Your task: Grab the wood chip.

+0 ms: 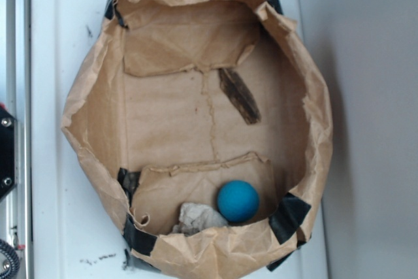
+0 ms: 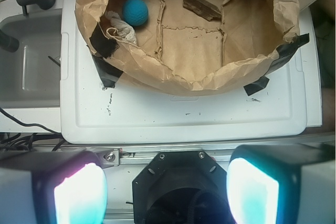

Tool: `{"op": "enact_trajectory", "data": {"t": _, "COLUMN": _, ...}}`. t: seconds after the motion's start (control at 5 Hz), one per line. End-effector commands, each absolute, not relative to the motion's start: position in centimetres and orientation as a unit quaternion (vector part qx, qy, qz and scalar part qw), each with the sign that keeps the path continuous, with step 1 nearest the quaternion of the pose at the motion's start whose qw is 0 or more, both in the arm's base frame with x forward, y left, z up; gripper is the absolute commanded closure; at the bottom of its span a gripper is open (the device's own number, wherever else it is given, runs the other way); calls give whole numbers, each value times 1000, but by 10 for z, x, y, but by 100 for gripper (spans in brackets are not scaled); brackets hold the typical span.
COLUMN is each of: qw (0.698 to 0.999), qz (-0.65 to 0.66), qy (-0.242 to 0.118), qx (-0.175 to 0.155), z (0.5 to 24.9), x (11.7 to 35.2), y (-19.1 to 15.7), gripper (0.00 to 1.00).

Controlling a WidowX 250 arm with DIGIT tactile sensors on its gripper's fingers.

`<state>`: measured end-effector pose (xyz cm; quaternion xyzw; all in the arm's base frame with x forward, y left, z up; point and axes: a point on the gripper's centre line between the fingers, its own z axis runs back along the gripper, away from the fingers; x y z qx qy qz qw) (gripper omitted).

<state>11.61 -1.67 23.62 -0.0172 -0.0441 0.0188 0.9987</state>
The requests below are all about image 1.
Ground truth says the dark wood chip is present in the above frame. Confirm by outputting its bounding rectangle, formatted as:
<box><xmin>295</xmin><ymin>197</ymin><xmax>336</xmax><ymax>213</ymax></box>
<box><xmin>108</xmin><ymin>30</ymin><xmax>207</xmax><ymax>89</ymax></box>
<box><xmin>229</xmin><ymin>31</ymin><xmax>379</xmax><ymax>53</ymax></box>
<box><xmin>218</xmin><ymin>68</ymin><xmax>261</xmax><ymax>125</ymax></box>

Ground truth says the aluminium frame rail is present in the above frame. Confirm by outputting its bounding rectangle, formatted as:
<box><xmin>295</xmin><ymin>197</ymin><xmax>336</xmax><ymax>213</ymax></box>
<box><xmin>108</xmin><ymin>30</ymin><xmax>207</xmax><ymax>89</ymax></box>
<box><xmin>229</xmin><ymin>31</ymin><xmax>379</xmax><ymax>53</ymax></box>
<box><xmin>5</xmin><ymin>0</ymin><xmax>33</xmax><ymax>278</ymax></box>

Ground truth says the black mounting plate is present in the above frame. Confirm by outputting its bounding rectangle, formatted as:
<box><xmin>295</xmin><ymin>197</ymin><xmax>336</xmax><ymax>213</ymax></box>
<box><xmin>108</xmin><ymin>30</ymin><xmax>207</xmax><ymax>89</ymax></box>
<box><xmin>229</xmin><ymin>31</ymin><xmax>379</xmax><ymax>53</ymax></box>
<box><xmin>0</xmin><ymin>105</ymin><xmax>16</xmax><ymax>200</ymax></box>

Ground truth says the black coiled cable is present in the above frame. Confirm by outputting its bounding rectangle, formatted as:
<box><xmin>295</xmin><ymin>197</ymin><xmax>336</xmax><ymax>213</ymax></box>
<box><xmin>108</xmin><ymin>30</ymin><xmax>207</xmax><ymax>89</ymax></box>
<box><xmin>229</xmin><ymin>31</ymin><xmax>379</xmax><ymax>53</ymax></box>
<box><xmin>0</xmin><ymin>238</ymin><xmax>16</xmax><ymax>276</ymax></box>

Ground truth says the brown paper bag bin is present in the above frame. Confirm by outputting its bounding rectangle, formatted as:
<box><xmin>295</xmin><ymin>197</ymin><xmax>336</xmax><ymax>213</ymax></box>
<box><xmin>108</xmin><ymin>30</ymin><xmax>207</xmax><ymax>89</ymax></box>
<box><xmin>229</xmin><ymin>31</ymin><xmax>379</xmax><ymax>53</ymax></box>
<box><xmin>61</xmin><ymin>0</ymin><xmax>332</xmax><ymax>278</ymax></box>

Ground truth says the blue ball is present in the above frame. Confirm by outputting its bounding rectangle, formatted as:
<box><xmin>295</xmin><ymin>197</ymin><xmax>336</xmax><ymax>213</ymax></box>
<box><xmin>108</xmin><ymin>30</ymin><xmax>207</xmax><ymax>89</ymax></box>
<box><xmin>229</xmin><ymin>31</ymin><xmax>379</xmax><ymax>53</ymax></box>
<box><xmin>217</xmin><ymin>180</ymin><xmax>260</xmax><ymax>223</ymax></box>

